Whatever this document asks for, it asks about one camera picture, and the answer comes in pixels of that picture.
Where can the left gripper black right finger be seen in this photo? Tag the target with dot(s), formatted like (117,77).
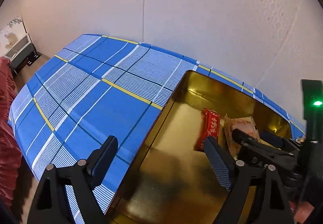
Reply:
(270,204)

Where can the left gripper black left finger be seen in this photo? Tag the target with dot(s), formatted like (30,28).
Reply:
(50,203)

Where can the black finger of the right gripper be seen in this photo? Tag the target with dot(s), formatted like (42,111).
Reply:
(273,139)
(246,142)

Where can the brown pastry clear wrapper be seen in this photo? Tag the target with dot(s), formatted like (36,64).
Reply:
(245,124)

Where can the red snack bar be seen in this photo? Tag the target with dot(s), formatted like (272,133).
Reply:
(211,127)

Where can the red ruffled fabric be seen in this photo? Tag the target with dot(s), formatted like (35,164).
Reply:
(10,152)

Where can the gold metal tin box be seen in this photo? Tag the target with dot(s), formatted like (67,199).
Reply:
(170,182)

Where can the blue plaid tablecloth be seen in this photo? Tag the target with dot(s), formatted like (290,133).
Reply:
(99,86)

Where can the white bedside cabinet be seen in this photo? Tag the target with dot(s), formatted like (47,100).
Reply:
(17,46)

